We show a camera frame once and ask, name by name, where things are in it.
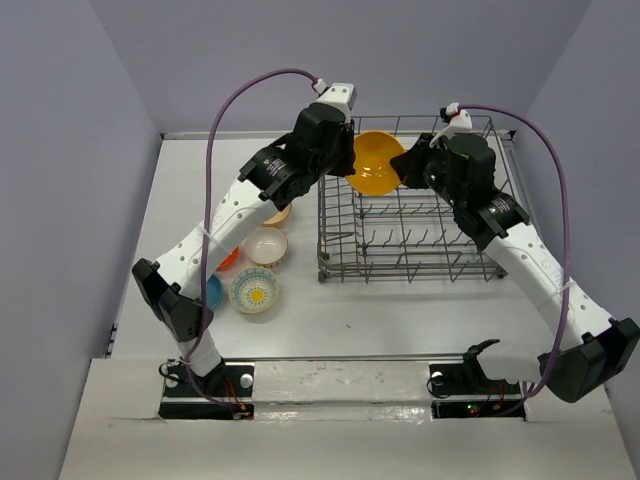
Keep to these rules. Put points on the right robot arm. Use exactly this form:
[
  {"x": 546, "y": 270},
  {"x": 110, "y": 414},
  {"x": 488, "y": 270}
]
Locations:
[{"x": 594, "y": 346}]

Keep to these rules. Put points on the metal rail bar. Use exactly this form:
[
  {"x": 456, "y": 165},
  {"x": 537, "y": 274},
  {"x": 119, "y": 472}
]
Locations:
[{"x": 374, "y": 357}]

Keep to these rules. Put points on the grey wire dish rack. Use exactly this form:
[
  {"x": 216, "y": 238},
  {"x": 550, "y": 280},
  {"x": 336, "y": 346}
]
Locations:
[{"x": 404, "y": 235}]

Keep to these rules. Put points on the white bowl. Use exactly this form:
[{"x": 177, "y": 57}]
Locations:
[{"x": 266, "y": 246}]

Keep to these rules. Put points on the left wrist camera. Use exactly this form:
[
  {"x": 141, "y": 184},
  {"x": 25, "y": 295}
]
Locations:
[{"x": 341, "y": 96}]

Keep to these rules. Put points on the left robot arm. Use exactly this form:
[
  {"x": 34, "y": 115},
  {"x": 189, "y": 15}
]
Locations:
[{"x": 174, "y": 285}]

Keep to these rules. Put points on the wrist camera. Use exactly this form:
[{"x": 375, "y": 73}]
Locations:
[
  {"x": 456, "y": 120},
  {"x": 341, "y": 96}
]

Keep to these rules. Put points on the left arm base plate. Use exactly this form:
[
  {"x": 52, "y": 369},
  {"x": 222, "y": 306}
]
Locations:
[{"x": 225, "y": 396}]

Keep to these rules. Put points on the orange bowl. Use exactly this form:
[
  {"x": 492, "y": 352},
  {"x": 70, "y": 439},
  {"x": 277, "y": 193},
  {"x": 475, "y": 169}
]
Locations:
[{"x": 229, "y": 260}]

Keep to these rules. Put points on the beige bowl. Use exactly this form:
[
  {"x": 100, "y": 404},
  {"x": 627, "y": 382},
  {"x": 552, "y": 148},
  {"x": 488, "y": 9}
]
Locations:
[{"x": 279, "y": 218}]

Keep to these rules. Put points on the blue bowl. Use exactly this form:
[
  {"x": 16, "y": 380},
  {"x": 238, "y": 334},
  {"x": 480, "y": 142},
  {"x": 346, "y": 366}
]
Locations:
[{"x": 214, "y": 291}]

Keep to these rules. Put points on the yellow bowl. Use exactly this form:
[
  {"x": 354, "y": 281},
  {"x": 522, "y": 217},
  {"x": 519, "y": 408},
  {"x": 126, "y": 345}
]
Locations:
[{"x": 374, "y": 175}]

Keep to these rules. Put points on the patterned sunflower bowl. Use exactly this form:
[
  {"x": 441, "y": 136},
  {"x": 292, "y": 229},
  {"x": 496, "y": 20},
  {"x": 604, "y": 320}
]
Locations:
[{"x": 253, "y": 290}]

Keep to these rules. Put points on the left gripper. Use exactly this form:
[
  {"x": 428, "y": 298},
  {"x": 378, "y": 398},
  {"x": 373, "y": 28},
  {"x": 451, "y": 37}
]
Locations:
[{"x": 347, "y": 167}]

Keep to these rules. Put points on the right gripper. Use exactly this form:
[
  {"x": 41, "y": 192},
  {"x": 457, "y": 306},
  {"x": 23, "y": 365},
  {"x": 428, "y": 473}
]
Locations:
[{"x": 409, "y": 163}]

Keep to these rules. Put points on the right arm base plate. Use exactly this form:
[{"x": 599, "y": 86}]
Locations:
[{"x": 460, "y": 391}]

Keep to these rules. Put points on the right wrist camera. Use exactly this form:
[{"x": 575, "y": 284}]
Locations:
[{"x": 456, "y": 120}]

